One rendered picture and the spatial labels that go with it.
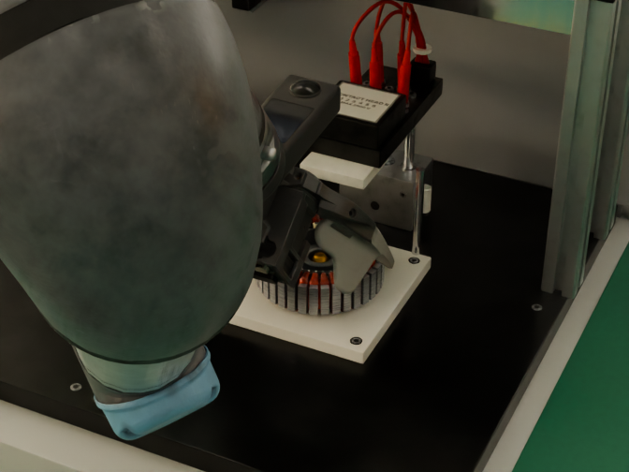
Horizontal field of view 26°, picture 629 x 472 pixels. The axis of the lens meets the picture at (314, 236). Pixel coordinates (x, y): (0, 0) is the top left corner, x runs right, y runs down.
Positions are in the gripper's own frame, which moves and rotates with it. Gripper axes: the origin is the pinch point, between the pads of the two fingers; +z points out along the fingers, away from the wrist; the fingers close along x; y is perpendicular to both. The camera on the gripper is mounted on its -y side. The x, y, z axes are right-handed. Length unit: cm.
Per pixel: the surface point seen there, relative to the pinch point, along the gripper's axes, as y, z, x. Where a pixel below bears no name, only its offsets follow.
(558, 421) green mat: 8.3, 4.4, 23.6
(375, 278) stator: 1.5, 2.4, 5.7
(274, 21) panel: -24.2, 11.1, -16.7
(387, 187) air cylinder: -9.2, 9.4, 1.4
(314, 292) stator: 4.9, -0.6, 2.2
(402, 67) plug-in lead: -16.8, -0.4, 2.3
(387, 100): -13.1, -1.2, 2.4
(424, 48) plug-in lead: -20.6, 2.8, 2.4
